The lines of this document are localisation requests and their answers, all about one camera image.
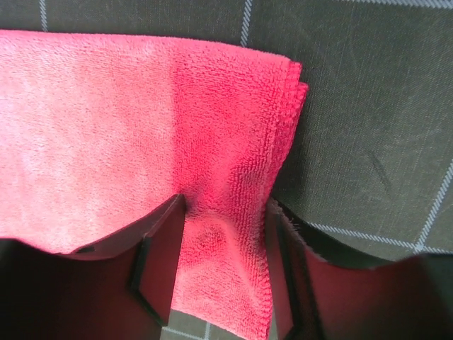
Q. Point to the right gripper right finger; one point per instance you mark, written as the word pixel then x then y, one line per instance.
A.
pixel 323 288

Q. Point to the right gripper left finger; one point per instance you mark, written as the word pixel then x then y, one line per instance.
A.
pixel 156 239

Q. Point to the pink towel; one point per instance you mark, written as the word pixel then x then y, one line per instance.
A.
pixel 97 130

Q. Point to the black grid mat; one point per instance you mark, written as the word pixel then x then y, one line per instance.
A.
pixel 370 164

